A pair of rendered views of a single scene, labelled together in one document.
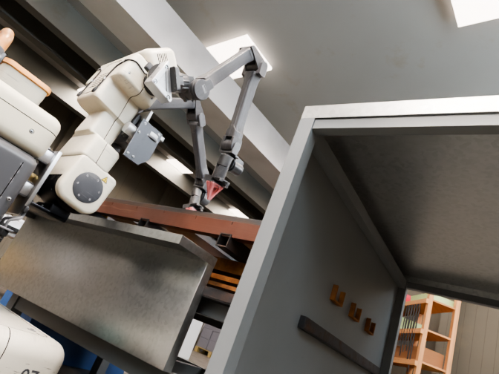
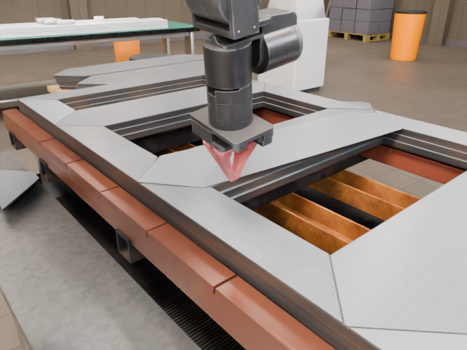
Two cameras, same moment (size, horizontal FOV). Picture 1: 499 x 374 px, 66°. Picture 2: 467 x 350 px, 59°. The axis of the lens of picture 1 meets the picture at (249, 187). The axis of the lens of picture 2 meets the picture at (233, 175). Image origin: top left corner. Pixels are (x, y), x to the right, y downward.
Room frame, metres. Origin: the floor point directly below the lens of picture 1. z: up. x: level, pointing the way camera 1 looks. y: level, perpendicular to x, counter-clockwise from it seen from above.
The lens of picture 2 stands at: (1.03, 0.04, 1.20)
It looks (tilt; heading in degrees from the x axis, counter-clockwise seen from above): 25 degrees down; 10
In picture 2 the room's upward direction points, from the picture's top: straight up
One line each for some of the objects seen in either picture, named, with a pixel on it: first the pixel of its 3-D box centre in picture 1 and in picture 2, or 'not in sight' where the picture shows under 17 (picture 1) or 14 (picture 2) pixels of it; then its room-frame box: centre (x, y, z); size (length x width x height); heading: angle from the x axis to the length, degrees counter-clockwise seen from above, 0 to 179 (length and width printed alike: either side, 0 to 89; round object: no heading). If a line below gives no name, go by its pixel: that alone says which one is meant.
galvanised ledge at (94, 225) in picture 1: (87, 225); (44, 254); (1.68, 0.57, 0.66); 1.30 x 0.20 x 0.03; 51
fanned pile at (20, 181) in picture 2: not in sight; (10, 180); (1.92, 0.83, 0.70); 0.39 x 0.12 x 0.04; 51
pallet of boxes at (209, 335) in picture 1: (225, 338); (360, 10); (11.10, -0.93, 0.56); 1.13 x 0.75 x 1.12; 45
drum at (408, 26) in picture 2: not in sight; (406, 35); (8.44, -1.44, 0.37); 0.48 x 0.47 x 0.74; 46
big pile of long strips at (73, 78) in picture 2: not in sight; (153, 73); (2.79, 0.72, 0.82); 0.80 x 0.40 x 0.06; 141
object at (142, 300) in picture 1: (79, 274); not in sight; (1.74, 0.52, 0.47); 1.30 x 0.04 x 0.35; 51
